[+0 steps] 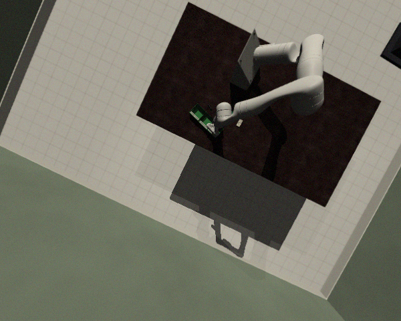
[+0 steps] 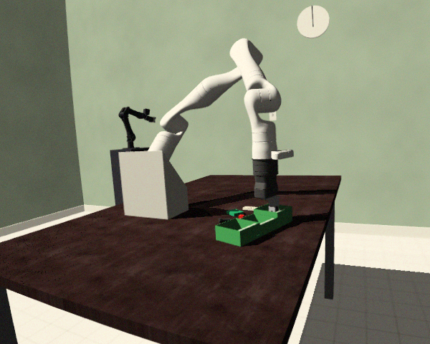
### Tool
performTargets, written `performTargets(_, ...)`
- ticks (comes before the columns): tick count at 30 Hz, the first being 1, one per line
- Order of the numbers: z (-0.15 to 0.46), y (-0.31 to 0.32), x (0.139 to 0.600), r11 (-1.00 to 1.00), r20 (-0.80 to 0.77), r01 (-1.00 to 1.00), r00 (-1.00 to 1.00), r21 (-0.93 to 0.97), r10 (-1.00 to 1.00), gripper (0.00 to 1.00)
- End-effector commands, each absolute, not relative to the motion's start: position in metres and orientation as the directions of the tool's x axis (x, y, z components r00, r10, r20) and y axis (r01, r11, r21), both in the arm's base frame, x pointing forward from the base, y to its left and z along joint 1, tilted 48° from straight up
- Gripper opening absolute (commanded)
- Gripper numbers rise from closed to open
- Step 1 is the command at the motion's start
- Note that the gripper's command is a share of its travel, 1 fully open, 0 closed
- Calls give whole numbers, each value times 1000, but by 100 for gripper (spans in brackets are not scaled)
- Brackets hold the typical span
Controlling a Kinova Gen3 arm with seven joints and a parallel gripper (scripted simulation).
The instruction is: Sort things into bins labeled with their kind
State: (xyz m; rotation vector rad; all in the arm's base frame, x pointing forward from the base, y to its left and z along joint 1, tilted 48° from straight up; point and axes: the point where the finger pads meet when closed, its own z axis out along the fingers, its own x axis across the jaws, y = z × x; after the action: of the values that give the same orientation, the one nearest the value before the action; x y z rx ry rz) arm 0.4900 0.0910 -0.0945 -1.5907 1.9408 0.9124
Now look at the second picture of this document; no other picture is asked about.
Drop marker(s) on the green three-compartment bin rack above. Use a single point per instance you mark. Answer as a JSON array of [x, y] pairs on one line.
[[242, 231]]

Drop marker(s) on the white domino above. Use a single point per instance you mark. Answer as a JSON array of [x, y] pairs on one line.
[[249, 208]]

